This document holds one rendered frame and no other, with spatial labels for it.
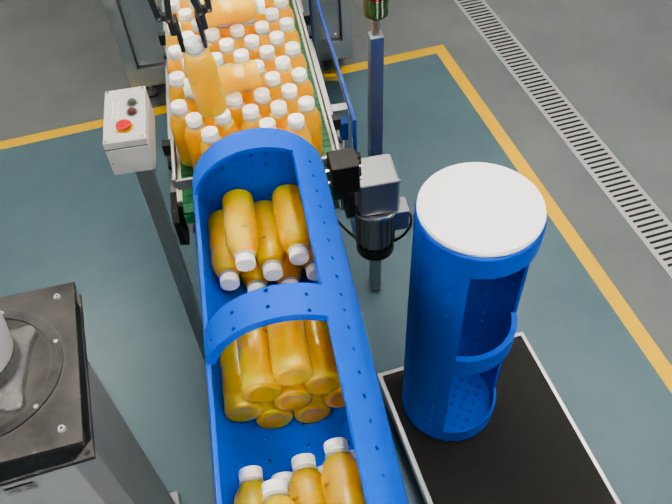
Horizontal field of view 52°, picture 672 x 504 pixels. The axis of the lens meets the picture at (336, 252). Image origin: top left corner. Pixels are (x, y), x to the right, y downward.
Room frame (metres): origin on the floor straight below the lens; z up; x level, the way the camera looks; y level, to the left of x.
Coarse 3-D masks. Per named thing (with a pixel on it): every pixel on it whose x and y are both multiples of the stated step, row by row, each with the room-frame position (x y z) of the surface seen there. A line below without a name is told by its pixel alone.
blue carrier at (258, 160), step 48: (240, 144) 1.05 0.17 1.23; (288, 144) 1.05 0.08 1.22; (336, 240) 0.84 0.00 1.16; (240, 288) 0.88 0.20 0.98; (288, 288) 0.68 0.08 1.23; (336, 288) 0.71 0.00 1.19; (240, 336) 0.62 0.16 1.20; (336, 336) 0.60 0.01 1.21; (240, 432) 0.55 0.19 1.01; (288, 432) 0.56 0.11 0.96; (336, 432) 0.55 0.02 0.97; (384, 432) 0.46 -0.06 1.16; (384, 480) 0.37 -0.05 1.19
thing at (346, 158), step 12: (336, 156) 1.24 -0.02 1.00; (348, 156) 1.24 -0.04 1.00; (360, 156) 1.25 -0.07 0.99; (336, 168) 1.20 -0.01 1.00; (348, 168) 1.20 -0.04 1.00; (360, 168) 1.25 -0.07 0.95; (336, 180) 1.20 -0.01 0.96; (348, 180) 1.20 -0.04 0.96; (336, 192) 1.20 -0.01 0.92; (348, 192) 1.20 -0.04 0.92
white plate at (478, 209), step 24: (456, 168) 1.14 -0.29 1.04; (480, 168) 1.13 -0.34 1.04; (504, 168) 1.13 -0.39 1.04; (432, 192) 1.07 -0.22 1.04; (456, 192) 1.06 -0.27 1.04; (480, 192) 1.06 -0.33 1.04; (504, 192) 1.06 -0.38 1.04; (528, 192) 1.05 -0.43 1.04; (432, 216) 1.00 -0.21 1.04; (456, 216) 0.99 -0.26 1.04; (480, 216) 0.99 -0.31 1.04; (504, 216) 0.99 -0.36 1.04; (528, 216) 0.98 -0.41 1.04; (456, 240) 0.93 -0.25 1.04; (480, 240) 0.92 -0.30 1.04; (504, 240) 0.92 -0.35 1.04; (528, 240) 0.91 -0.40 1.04
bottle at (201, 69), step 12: (204, 48) 1.23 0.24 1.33; (192, 60) 1.21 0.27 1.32; (204, 60) 1.21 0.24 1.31; (192, 72) 1.21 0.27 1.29; (204, 72) 1.21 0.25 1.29; (216, 72) 1.23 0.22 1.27; (192, 84) 1.21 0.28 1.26; (204, 84) 1.21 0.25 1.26; (216, 84) 1.22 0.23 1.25; (204, 96) 1.21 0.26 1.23; (216, 96) 1.21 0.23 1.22; (204, 108) 1.21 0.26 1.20; (216, 108) 1.21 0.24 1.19
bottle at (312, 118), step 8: (296, 112) 1.36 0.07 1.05; (304, 112) 1.34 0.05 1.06; (312, 112) 1.35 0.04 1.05; (304, 120) 1.34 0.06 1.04; (312, 120) 1.34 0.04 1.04; (320, 120) 1.35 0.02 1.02; (312, 128) 1.33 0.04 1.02; (320, 128) 1.35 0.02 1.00; (312, 136) 1.33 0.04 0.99; (320, 136) 1.35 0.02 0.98; (312, 144) 1.33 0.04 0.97; (320, 144) 1.34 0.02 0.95; (320, 152) 1.34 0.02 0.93
